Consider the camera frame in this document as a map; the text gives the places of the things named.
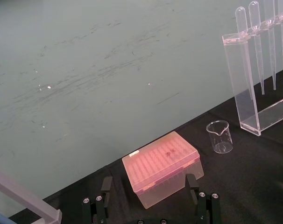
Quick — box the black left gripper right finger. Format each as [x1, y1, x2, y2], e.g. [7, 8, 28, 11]
[185, 174, 223, 224]

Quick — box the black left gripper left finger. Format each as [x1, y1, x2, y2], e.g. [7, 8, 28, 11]
[82, 176, 113, 224]

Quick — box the black table cloth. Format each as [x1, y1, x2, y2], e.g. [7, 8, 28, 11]
[7, 81, 283, 224]

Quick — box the small clear glass beaker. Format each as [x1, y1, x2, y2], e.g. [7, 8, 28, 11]
[206, 120, 233, 154]

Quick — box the pink pipette tip box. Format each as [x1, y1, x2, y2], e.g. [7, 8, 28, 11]
[121, 131, 205, 210]

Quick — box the frosted clear acrylic stand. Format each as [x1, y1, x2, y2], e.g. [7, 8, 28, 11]
[0, 166, 63, 224]

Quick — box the clear acrylic pipette rack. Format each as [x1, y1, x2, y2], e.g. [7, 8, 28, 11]
[222, 13, 283, 137]

